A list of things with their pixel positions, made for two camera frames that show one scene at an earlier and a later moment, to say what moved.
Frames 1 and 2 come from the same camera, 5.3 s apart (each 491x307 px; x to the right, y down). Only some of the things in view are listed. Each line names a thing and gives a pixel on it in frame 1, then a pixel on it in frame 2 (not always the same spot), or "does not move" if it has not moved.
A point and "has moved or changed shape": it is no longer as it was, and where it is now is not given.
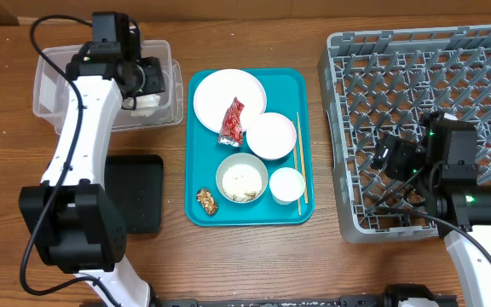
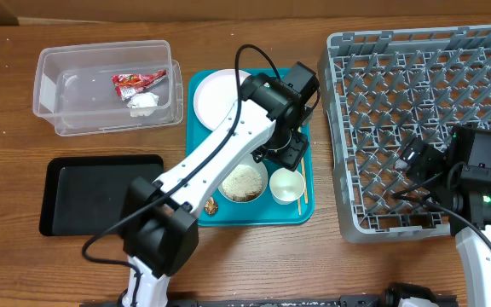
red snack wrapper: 231,130 has moved or changed shape
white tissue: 146,105 does not move
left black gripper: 157,83 → 291,157
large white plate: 216,92 does not move
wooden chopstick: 303,161 does not move
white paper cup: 286,185 does not move
